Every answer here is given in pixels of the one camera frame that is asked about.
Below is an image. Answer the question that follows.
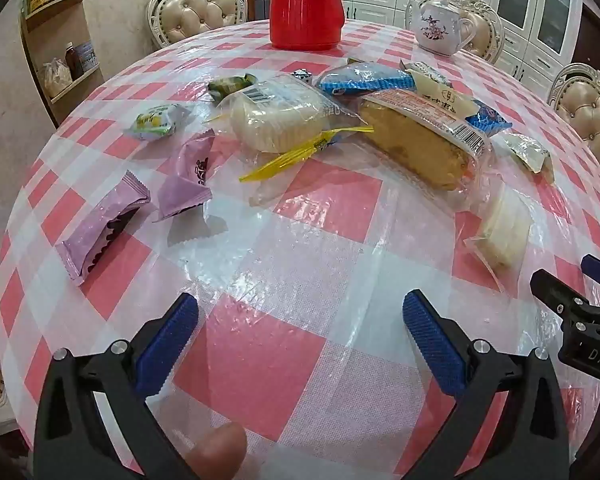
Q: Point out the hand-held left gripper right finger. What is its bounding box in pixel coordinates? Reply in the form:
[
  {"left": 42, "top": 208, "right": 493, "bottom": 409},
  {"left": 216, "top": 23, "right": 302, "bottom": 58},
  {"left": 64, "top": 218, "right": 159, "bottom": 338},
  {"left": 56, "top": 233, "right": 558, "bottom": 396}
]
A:
[{"left": 402, "top": 289, "right": 571, "bottom": 480}]

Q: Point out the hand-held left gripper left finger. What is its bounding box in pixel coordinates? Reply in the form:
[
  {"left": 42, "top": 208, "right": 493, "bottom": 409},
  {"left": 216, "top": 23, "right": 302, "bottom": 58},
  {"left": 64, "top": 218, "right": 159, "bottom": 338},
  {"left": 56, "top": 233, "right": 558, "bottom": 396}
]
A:
[{"left": 32, "top": 292, "right": 201, "bottom": 480}]

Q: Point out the clear packet of cake slices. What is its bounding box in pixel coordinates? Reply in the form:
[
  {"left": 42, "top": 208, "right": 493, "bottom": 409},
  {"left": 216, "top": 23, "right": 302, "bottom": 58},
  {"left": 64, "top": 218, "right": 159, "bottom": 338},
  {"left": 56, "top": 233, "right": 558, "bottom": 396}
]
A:
[{"left": 464, "top": 180, "right": 534, "bottom": 287}]

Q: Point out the round cake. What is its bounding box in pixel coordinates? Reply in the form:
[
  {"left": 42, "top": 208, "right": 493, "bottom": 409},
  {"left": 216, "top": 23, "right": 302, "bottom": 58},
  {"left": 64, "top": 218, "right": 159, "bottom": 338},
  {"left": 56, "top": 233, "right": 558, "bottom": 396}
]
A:
[{"left": 214, "top": 77, "right": 377, "bottom": 207}]

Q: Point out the person's left hand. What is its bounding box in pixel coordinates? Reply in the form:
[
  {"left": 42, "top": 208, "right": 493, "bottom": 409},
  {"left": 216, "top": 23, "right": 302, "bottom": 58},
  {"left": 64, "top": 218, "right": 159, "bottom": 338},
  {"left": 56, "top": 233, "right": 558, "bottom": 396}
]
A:
[{"left": 186, "top": 421, "right": 247, "bottom": 480}]

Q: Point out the purple snack packet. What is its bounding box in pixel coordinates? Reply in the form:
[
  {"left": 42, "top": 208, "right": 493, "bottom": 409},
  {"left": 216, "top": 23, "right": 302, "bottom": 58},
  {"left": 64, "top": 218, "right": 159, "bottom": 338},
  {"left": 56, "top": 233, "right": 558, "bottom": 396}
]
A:
[
  {"left": 55, "top": 170, "right": 152, "bottom": 287},
  {"left": 152, "top": 129, "right": 217, "bottom": 223}
]

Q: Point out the pink checked tablecloth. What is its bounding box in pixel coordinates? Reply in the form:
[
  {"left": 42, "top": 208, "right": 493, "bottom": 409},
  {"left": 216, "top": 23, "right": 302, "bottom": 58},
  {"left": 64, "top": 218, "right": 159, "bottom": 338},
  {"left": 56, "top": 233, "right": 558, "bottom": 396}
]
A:
[{"left": 0, "top": 19, "right": 600, "bottom": 480}]

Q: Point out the small white green packet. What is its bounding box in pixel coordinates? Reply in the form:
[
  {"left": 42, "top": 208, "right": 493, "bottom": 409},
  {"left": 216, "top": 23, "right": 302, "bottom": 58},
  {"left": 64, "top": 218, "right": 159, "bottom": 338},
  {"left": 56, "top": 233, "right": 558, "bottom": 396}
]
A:
[{"left": 500, "top": 132, "right": 556, "bottom": 177}]

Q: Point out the long yellow cake packet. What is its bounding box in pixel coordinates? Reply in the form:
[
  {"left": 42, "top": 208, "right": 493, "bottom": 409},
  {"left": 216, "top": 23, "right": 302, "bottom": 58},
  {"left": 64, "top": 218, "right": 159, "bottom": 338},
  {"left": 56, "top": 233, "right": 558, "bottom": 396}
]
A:
[{"left": 357, "top": 89, "right": 497, "bottom": 197}]

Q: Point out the white green lemon packet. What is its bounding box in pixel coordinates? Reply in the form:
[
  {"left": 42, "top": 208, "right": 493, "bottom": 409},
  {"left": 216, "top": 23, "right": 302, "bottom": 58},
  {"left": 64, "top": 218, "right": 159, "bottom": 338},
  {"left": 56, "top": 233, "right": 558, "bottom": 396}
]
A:
[{"left": 123, "top": 102, "right": 189, "bottom": 141}]

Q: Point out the white printed snack packet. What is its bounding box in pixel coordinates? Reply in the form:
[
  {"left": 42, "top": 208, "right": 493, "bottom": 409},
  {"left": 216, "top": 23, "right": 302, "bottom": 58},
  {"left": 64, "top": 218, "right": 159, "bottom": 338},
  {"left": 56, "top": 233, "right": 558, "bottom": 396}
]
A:
[{"left": 400, "top": 60, "right": 481, "bottom": 122}]

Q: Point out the dark green snack packet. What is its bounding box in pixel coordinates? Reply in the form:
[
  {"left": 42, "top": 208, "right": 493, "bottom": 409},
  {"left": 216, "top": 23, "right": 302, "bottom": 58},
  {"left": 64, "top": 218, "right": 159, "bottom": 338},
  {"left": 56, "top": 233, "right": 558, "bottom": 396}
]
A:
[{"left": 207, "top": 72, "right": 259, "bottom": 104}]

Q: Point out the blue white snack packet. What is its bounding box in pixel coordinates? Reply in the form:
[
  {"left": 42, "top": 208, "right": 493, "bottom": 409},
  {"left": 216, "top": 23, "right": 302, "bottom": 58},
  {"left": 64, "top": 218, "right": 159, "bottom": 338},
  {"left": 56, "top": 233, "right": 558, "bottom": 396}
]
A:
[{"left": 317, "top": 59, "right": 417, "bottom": 99}]

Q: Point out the clear bag of food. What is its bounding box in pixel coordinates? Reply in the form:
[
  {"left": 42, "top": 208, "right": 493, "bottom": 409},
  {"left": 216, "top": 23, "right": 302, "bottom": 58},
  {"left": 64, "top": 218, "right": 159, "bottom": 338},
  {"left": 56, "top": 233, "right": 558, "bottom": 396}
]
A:
[{"left": 42, "top": 57, "right": 74, "bottom": 99}]

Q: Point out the white floral teapot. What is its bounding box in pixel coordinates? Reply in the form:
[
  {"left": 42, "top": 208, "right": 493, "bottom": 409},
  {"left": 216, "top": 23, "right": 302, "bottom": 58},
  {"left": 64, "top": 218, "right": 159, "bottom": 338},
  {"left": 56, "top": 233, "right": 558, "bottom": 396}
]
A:
[{"left": 411, "top": 0, "right": 477, "bottom": 57}]

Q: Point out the red thermos jug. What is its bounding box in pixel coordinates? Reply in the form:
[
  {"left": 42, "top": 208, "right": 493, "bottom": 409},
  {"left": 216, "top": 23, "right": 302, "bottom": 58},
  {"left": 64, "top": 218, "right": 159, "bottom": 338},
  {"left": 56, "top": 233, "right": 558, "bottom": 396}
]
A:
[{"left": 270, "top": 0, "right": 345, "bottom": 51}]

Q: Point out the wooden wall shelf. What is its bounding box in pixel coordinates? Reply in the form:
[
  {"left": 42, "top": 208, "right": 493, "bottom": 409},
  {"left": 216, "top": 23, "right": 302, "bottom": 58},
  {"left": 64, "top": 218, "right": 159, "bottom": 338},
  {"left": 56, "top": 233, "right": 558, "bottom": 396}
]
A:
[{"left": 20, "top": 0, "right": 106, "bottom": 127}]

